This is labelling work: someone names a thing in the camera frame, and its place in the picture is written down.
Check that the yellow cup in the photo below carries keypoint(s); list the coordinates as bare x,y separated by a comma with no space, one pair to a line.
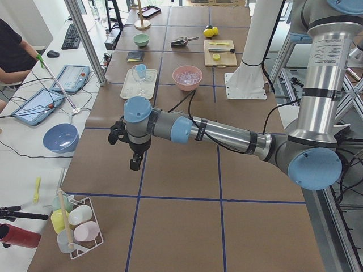
57,221

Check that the green bowl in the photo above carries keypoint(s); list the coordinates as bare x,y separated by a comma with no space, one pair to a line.
141,40

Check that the grey translucent cup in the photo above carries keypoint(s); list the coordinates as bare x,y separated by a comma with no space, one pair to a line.
63,242

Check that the white wire cup rack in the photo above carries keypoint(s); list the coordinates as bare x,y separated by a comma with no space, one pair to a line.
81,248

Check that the wooden paper towel stand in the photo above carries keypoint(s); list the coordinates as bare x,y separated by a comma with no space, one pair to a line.
141,23

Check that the blue bowl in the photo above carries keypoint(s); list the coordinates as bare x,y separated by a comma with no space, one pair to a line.
62,138

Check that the blue plastic cup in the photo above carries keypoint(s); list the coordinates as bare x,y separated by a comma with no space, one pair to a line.
139,72

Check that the black tripod handle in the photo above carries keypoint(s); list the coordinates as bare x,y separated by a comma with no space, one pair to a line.
11,213

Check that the metal rod with green clip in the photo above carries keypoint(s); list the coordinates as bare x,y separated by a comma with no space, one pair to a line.
75,110

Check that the near teach pendant tablet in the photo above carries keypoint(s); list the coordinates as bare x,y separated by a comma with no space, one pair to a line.
38,107

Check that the yellow plastic knife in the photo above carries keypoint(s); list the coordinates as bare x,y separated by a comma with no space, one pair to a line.
219,43

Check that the yellow plastic fork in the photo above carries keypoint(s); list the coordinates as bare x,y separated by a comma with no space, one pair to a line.
36,195

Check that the lemon half slice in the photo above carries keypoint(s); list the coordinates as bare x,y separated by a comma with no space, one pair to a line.
216,57

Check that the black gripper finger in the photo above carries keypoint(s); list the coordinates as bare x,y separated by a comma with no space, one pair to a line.
135,162

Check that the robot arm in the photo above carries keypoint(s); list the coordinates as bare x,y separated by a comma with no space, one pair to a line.
307,153

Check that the wooden cutting board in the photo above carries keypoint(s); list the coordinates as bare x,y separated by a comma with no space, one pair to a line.
227,59

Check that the metal knife handle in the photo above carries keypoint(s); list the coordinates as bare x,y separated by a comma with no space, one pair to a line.
221,50

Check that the wooden rack handle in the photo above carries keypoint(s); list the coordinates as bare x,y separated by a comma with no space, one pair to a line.
66,222

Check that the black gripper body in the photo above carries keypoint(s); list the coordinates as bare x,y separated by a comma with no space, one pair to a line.
138,148

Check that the far teach pendant tablet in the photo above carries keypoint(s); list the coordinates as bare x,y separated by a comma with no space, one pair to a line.
73,77

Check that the black computer mouse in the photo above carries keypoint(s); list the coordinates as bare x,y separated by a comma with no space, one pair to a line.
53,54

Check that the person in black shirt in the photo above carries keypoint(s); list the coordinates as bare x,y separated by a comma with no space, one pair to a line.
18,57

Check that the metal ice scoop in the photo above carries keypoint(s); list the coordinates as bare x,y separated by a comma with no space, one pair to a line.
182,41

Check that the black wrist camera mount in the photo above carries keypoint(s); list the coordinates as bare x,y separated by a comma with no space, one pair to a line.
118,132

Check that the pink cup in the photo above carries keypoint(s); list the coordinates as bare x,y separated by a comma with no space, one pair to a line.
87,231

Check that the red bottle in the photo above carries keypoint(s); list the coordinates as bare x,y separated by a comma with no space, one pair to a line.
14,235

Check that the pink bowl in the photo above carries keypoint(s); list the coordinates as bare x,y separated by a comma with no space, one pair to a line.
187,68

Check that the black keyboard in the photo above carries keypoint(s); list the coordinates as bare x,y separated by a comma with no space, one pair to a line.
71,39

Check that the teach pendant tablet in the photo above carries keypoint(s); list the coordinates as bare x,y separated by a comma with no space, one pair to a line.
73,77
38,107

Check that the grey yellow folded cloth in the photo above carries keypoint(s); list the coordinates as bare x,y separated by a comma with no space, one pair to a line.
135,56

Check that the dark tray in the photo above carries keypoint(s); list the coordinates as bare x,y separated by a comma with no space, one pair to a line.
150,11

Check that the green cup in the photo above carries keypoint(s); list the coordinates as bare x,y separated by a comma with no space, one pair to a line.
56,205

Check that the cream bear tray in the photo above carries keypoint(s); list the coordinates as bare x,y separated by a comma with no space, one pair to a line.
133,88

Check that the yellow lemon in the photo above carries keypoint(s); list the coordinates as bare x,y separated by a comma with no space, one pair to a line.
208,32
215,31

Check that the white cup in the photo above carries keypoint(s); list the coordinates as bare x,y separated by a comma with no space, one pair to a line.
80,215

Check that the pile of clear ice cubes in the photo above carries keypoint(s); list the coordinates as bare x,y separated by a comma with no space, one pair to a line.
187,77

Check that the aluminium frame post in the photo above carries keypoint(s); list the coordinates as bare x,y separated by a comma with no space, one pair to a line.
76,15

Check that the clear wine glass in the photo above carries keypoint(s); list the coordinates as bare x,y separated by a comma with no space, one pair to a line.
141,91

